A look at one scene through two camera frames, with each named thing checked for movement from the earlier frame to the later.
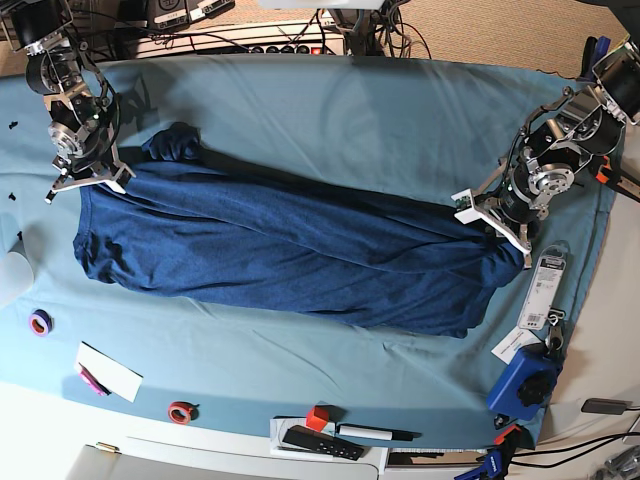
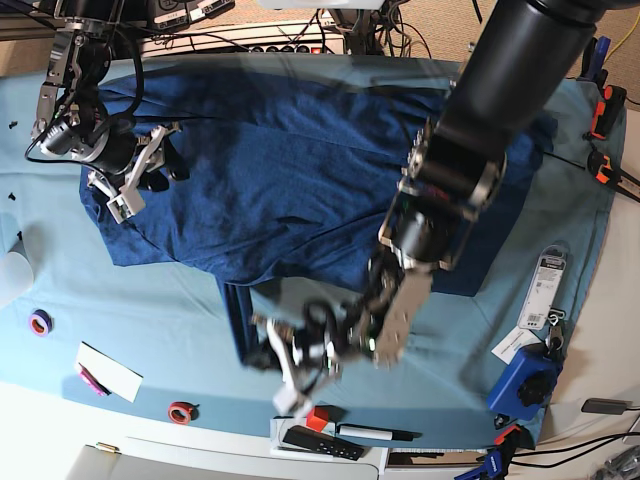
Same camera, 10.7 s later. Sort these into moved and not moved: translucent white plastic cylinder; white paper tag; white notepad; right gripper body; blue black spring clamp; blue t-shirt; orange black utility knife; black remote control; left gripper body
Moved: right gripper body; left gripper body; blue t-shirt
Not moved: blue black spring clamp; black remote control; white notepad; white paper tag; translucent white plastic cylinder; orange black utility knife
